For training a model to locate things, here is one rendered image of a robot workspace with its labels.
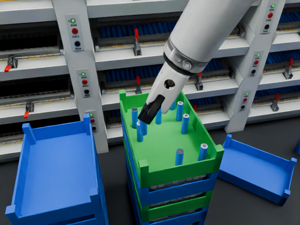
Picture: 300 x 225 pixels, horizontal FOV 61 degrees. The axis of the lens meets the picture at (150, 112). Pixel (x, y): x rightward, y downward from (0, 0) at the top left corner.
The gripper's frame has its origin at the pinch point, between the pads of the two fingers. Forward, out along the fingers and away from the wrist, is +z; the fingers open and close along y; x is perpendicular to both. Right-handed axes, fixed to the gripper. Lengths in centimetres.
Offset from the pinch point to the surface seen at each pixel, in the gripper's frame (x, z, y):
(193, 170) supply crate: -16.2, 6.3, -3.4
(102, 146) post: 6, 59, 29
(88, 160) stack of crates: 7.1, 28.7, -0.2
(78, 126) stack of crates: 15.8, 29.1, 9.7
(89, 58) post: 24.6, 17.9, 29.6
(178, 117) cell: -10.0, 10.1, 15.6
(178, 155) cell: -11.1, 4.7, -2.9
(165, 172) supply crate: -10.3, 7.7, -6.9
